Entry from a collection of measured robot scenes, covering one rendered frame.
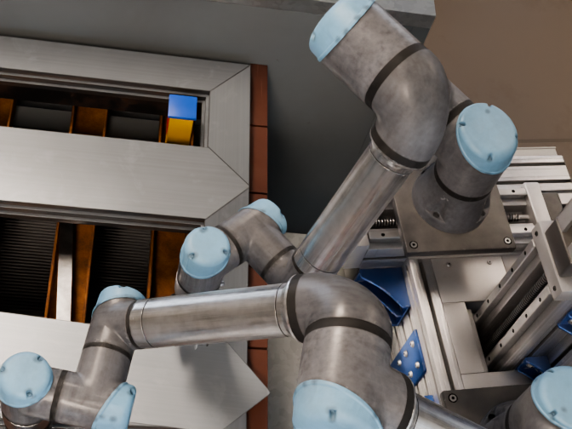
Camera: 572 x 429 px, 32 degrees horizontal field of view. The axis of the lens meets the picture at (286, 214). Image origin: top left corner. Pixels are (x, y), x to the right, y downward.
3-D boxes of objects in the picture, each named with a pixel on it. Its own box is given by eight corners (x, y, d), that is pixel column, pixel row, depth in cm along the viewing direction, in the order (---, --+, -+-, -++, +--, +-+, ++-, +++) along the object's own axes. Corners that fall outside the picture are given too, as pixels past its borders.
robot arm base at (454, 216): (475, 167, 197) (493, 137, 189) (494, 231, 190) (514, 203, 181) (403, 168, 194) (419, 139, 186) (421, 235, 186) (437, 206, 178)
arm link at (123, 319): (381, 240, 130) (82, 278, 151) (373, 313, 124) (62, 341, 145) (410, 285, 139) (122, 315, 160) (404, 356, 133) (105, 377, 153)
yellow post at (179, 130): (162, 169, 226) (169, 118, 210) (163, 151, 229) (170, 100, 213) (184, 172, 227) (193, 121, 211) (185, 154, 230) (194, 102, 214)
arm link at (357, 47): (437, 157, 187) (361, 105, 136) (383, 105, 191) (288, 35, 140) (483, 110, 185) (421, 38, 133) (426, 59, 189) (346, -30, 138)
